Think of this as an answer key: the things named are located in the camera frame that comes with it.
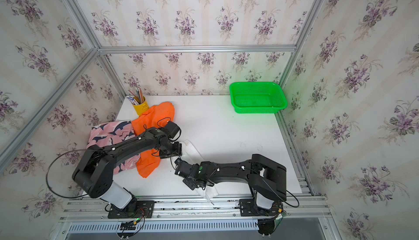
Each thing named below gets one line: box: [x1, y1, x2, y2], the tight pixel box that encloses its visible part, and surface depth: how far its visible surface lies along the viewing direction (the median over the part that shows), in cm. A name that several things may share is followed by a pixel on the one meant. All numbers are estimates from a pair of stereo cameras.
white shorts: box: [180, 139, 205, 166], surface depth 93 cm
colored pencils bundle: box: [128, 86, 145, 104], surface depth 105 cm
